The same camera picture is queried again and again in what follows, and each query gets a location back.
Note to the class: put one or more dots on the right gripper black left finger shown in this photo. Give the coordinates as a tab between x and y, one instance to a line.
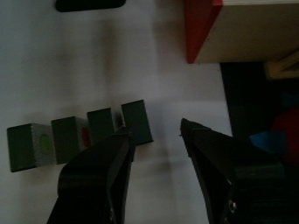
89	180

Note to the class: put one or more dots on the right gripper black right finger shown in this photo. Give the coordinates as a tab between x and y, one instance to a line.
248	186

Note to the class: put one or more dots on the green toy sushi piece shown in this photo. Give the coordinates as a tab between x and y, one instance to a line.
136	122
100	125

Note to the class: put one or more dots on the green sushi piece red centre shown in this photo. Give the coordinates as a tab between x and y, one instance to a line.
64	140

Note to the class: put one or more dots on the red plastic cup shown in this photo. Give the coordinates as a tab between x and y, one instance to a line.
289	131

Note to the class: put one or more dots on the light wooden box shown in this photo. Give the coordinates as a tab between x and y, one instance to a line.
272	71

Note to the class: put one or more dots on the red-sided wooden block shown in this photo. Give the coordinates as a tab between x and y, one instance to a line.
240	35

